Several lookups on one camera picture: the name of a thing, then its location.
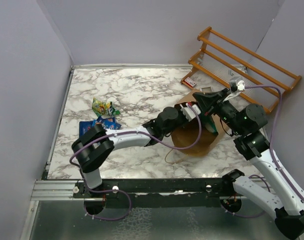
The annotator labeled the wooden two-tier rack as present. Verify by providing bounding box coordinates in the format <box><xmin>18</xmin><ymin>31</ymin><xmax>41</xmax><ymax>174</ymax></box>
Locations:
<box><xmin>181</xmin><ymin>26</ymin><xmax>301</xmax><ymax>113</ymax></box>

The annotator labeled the brown paper bag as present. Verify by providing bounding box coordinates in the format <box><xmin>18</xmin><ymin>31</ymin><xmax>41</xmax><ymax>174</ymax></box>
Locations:
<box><xmin>164</xmin><ymin>89</ymin><xmax>231</xmax><ymax>165</ymax></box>

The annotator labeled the blue salt vinegar chips bag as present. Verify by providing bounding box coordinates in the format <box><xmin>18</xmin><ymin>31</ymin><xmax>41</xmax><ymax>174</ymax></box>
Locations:
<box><xmin>101</xmin><ymin>117</ymin><xmax>122</xmax><ymax>130</ymax></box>

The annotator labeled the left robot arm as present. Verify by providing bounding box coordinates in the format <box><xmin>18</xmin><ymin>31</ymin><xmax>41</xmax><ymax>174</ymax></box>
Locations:
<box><xmin>70</xmin><ymin>103</ymin><xmax>204</xmax><ymax>198</ymax></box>

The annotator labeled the purple cable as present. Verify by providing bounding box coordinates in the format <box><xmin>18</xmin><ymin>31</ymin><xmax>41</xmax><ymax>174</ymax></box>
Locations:
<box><xmin>224</xmin><ymin>85</ymin><xmax>304</xmax><ymax>218</ymax></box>
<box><xmin>69</xmin><ymin>102</ymin><xmax>202</xmax><ymax>221</ymax></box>

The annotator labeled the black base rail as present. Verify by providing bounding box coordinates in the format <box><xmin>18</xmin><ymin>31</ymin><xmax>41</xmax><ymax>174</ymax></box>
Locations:
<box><xmin>73</xmin><ymin>169</ymin><xmax>244</xmax><ymax>208</ymax></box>

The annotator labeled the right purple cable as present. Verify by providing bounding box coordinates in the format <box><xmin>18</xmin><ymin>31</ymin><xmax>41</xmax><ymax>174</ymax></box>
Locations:
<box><xmin>224</xmin><ymin>85</ymin><xmax>304</xmax><ymax>218</ymax></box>

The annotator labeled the open small cardboard box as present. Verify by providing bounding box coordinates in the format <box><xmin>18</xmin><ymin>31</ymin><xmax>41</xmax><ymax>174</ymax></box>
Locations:
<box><xmin>199</xmin><ymin>86</ymin><xmax>214</xmax><ymax>94</ymax></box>

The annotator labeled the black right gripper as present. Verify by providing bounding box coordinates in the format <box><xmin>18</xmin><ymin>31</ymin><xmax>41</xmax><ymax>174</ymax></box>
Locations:
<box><xmin>194</xmin><ymin>87</ymin><xmax>245</xmax><ymax>135</ymax></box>

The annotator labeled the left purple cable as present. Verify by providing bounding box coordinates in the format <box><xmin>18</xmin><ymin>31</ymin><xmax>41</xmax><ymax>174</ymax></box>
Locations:
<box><xmin>69</xmin><ymin>102</ymin><xmax>202</xmax><ymax>221</ymax></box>

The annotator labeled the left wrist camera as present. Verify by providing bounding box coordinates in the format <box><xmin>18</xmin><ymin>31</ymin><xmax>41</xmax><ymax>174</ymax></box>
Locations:
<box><xmin>179</xmin><ymin>102</ymin><xmax>201</xmax><ymax>122</ymax></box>

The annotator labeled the yellow green candy packet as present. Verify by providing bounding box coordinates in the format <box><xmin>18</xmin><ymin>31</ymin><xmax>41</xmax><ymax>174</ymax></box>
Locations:
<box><xmin>92</xmin><ymin>97</ymin><xmax>120</xmax><ymax>117</ymax></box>

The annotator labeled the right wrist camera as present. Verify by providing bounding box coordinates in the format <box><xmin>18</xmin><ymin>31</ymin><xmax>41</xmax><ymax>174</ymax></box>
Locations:
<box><xmin>224</xmin><ymin>76</ymin><xmax>245</xmax><ymax>101</ymax></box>

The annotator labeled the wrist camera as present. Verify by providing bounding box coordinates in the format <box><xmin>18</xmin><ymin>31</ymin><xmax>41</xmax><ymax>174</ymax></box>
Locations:
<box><xmin>224</xmin><ymin>76</ymin><xmax>245</xmax><ymax>101</ymax></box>
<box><xmin>179</xmin><ymin>102</ymin><xmax>201</xmax><ymax>122</ymax></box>

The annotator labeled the blue Burts chips bag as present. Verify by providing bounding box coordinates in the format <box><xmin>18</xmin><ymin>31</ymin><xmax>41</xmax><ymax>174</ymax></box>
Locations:
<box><xmin>79</xmin><ymin>121</ymin><xmax>93</xmax><ymax>137</ymax></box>

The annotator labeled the small red white box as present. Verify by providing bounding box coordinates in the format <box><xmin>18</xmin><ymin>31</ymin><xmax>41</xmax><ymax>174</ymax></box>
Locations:
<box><xmin>182</xmin><ymin>77</ymin><xmax>196</xmax><ymax>88</ymax></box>

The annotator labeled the green snack packet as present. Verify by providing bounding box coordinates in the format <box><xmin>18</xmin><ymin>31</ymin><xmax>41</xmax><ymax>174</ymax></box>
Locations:
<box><xmin>204</xmin><ymin>116</ymin><xmax>217</xmax><ymax>134</ymax></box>

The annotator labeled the blue M&Ms candy packet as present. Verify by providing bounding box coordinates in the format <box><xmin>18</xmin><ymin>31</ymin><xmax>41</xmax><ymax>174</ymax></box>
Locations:
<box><xmin>92</xmin><ymin>116</ymin><xmax>116</xmax><ymax>130</ymax></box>

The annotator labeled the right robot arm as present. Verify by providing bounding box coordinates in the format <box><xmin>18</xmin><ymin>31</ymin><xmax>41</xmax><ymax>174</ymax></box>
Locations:
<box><xmin>193</xmin><ymin>88</ymin><xmax>304</xmax><ymax>240</ymax></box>

